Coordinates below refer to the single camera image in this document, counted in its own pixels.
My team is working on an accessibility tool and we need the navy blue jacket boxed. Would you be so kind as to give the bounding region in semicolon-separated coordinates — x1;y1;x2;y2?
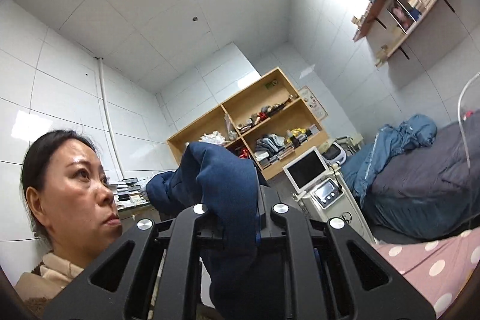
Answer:
145;142;260;319

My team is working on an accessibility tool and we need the pink polka dot bedsheet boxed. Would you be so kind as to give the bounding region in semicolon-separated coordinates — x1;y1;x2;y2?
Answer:
374;228;479;317

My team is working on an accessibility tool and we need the teal bed skirt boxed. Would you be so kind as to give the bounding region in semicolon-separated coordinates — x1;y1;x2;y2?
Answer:
362;191;479;240

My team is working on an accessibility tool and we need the woman operator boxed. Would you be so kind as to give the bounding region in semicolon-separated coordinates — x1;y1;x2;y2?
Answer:
15;130;123;318

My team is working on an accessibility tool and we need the grey quilt on bed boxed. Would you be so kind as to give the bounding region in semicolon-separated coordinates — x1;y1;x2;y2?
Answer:
364;111;479;215

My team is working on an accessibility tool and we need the light blue blanket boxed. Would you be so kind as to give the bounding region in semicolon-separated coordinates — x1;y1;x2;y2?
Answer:
341;115;438;207

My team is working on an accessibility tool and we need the wooden cubby shelf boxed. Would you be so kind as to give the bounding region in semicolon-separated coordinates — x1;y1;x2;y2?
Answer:
168;67;329;179

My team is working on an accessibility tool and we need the white small machine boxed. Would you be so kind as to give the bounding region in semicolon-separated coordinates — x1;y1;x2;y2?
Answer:
321;141;347;166

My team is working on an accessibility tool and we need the white floor lamp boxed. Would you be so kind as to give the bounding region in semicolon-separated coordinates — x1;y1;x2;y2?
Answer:
456;72;480;169

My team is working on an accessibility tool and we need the framed wall poster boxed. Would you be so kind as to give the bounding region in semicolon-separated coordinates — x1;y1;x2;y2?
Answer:
298;86;328;121

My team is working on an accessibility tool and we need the white wall pipe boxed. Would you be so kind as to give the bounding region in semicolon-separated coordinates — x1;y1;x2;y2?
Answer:
94;56;125;177

